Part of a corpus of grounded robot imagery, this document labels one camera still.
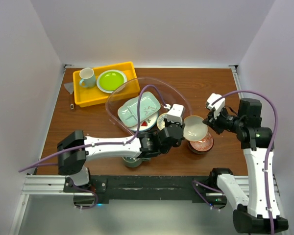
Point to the clear plastic bin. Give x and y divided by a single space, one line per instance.
165 93

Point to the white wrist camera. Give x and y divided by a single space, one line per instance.
175 114
215 103

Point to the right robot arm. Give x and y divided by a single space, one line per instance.
224 179

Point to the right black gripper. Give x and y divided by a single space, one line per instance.
214 123

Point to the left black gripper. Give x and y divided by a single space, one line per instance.
168 123

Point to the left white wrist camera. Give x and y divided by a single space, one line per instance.
175 114

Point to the lime green plate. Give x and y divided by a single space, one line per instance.
111 80

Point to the yellow blue patterned bowl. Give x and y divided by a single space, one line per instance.
160 121

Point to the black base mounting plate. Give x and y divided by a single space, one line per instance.
178 188

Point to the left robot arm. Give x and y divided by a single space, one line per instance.
76 149

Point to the yellow plastic tray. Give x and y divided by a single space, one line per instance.
84 97

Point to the red brown bottom bowl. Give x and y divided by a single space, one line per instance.
202 146

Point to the light blue rectangular dish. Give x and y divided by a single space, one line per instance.
128 113

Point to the grey rimmed plate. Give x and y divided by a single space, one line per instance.
125 80

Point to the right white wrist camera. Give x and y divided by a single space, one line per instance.
215 103

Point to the teal ceramic mug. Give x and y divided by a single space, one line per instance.
134 162

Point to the dark bowl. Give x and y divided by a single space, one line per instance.
195 129

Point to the light blue white mug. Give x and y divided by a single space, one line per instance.
88 78

